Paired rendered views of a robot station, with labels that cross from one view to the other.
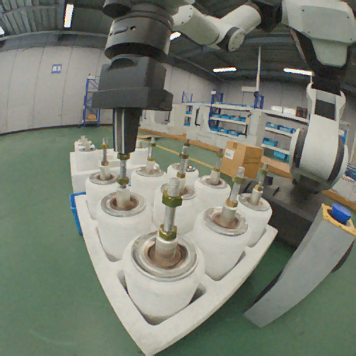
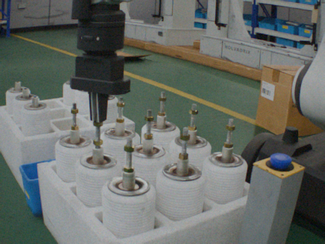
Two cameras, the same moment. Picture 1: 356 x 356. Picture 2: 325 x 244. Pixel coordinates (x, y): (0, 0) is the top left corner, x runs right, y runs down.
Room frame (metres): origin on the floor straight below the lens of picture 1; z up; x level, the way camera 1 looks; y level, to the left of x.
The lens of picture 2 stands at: (-0.48, -0.11, 0.57)
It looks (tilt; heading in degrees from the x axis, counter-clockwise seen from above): 18 degrees down; 6
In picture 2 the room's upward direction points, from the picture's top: 3 degrees clockwise
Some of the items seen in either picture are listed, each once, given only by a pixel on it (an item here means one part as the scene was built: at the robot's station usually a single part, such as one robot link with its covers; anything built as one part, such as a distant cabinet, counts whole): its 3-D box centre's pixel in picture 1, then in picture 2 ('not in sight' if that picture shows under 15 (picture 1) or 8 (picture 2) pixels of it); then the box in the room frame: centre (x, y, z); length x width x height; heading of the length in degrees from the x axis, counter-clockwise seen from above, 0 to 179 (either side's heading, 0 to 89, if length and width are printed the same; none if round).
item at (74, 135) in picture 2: (104, 171); (74, 136); (0.29, 0.16, 0.26); 0.02 x 0.02 x 0.03
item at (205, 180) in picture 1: (213, 181); (191, 142); (0.36, -0.09, 0.25); 0.08 x 0.08 x 0.01
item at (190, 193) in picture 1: (179, 191); (147, 151); (0.28, -0.01, 0.25); 0.08 x 0.08 x 0.01
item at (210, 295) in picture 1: (169, 246); (144, 214); (0.28, -0.01, 0.09); 0.39 x 0.39 x 0.18; 42
